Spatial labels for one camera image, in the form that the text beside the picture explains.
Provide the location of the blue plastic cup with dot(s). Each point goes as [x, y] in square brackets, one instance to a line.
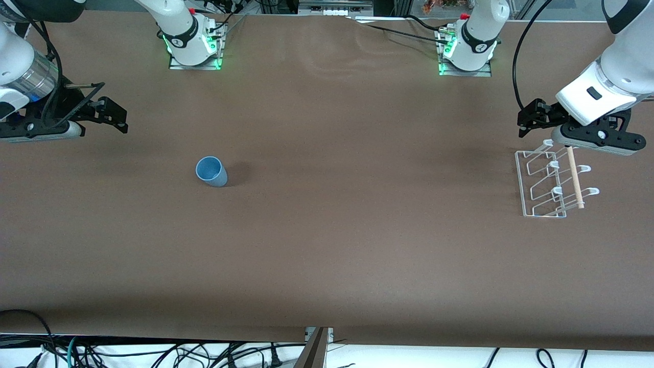
[212, 171]

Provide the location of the grey power strip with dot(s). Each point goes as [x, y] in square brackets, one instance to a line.
[334, 6]

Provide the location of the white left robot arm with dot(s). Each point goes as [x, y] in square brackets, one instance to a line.
[618, 71]

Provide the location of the orange patterned object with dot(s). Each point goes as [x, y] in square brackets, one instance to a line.
[442, 5]

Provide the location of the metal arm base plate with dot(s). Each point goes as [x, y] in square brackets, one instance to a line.
[465, 73]
[194, 67]

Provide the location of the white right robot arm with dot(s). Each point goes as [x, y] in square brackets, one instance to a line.
[179, 30]

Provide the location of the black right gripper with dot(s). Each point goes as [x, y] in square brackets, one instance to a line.
[76, 109]

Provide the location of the metal table leg bracket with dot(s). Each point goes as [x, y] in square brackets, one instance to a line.
[314, 350]

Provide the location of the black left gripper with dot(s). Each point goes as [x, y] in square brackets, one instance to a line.
[547, 114]

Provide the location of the black aluminium frame post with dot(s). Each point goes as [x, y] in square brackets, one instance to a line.
[401, 6]

